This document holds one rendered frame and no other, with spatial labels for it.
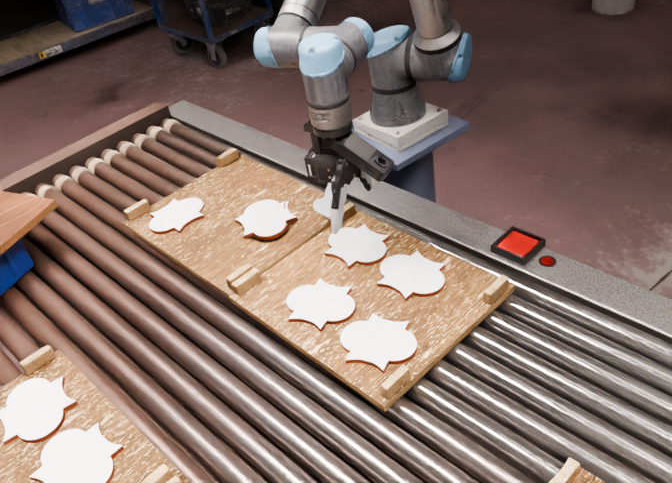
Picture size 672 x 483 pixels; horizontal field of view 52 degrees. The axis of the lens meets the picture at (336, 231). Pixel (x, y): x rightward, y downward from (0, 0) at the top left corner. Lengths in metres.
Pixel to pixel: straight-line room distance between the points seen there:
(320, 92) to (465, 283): 0.44
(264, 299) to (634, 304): 0.66
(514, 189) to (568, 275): 1.84
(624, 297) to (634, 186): 1.93
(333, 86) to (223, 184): 0.59
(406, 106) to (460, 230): 0.49
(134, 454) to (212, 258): 0.47
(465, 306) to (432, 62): 0.69
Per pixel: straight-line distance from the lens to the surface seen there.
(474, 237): 1.43
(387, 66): 1.78
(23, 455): 1.26
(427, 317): 1.24
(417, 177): 1.92
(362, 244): 1.39
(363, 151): 1.25
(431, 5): 1.64
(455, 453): 1.09
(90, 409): 1.27
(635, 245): 2.90
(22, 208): 1.65
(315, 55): 1.16
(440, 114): 1.87
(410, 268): 1.32
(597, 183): 3.22
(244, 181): 1.68
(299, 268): 1.38
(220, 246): 1.49
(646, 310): 1.31
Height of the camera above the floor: 1.81
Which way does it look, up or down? 37 degrees down
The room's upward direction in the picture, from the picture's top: 10 degrees counter-clockwise
